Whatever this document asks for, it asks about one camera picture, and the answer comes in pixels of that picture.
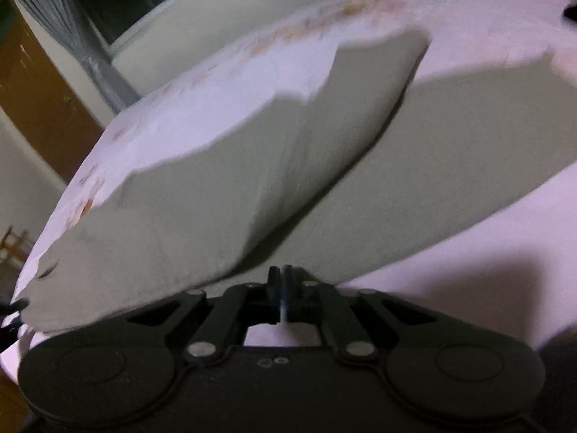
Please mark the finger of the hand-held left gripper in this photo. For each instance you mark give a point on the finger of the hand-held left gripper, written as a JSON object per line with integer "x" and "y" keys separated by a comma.
{"x": 13, "y": 306}

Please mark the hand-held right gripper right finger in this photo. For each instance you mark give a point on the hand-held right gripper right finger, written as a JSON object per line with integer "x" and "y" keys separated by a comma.
{"x": 288, "y": 295}

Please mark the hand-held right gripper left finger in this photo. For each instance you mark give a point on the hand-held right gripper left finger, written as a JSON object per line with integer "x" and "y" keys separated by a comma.
{"x": 273, "y": 295}

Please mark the grey towel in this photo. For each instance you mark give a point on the grey towel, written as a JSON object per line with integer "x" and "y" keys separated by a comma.
{"x": 225, "y": 189}

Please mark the wooden chair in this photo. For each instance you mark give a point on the wooden chair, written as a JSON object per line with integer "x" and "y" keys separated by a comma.
{"x": 11, "y": 239}

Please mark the bed with pink floral sheet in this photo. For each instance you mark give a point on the bed with pink floral sheet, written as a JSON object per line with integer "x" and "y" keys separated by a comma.
{"x": 203, "y": 112}

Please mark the brown wooden door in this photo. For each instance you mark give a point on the brown wooden door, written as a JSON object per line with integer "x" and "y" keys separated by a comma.
{"x": 36, "y": 90}

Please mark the grey curtain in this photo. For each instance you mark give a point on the grey curtain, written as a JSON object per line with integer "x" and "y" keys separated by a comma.
{"x": 90, "y": 54}

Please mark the black cloth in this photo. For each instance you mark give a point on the black cloth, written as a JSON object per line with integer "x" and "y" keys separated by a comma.
{"x": 570, "y": 13}

